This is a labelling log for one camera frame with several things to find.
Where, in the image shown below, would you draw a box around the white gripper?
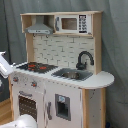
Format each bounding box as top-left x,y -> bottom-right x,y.
0,52 -> 13,78

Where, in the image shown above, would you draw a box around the red stove knob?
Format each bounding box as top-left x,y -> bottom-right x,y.
13,77 -> 19,82
31,81 -> 37,87

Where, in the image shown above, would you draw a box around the white microwave door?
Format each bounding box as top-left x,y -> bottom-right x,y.
55,14 -> 92,34

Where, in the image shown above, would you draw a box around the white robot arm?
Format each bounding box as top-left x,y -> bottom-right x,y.
0,52 -> 38,128

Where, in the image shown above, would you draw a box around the wooden toy kitchen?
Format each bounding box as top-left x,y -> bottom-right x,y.
9,11 -> 114,128

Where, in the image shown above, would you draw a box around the black stovetop red burners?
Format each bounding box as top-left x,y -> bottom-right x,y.
19,62 -> 56,74

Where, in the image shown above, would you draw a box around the oven door with window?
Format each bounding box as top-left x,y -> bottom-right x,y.
13,88 -> 44,126

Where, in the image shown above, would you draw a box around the grey range hood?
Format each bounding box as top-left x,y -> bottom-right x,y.
25,16 -> 53,35

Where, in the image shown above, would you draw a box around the grey toy sink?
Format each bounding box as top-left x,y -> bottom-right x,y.
53,68 -> 93,81

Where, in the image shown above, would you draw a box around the white fridge door dispenser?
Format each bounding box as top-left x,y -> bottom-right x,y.
46,83 -> 82,128

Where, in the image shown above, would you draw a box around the black toy faucet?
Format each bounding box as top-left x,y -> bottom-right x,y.
76,51 -> 94,70

